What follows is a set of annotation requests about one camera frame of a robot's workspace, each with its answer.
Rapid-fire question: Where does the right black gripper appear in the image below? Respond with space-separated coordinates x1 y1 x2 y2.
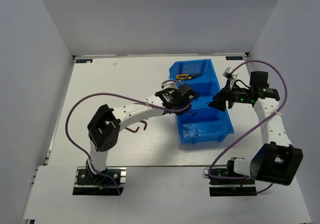
208 79 252 112

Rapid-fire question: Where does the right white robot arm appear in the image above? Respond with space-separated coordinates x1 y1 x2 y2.
207 67 303 186

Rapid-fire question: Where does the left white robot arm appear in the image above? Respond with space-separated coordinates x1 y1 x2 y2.
87 83 199 183

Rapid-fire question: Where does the blue plastic bin near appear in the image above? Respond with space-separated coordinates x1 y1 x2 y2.
177 101 234 144

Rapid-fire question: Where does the blue plastic bin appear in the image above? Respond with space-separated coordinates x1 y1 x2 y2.
169 59 221 105
177 101 234 144

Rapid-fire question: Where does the blue plastic bin far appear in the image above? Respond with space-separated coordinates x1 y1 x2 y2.
169 59 221 105

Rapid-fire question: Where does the brown hex key under pliers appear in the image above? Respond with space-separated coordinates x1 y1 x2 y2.
140 120 147 131

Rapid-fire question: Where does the right corner label sticker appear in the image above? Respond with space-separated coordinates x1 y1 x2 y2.
226 56 244 61

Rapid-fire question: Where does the corner label sticker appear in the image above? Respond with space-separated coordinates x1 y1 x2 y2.
226 56 244 61
75 59 93 64

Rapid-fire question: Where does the brown hex key short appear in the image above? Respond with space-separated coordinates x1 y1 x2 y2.
125 126 140 133

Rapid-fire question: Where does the left corner label sticker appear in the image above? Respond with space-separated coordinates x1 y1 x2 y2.
75 59 93 64

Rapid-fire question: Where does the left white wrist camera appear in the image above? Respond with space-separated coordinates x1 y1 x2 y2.
161 80 180 89

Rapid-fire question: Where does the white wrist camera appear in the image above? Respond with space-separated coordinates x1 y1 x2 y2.
161 80 180 89
223 67 238 89

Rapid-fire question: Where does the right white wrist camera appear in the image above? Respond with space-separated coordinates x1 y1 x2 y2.
223 67 238 89

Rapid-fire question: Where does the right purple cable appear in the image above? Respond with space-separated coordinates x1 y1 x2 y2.
207 60 289 193

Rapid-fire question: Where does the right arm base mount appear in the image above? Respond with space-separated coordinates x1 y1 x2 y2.
203 158 257 197

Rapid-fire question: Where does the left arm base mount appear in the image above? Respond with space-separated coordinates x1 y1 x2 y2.
72 166 127 196

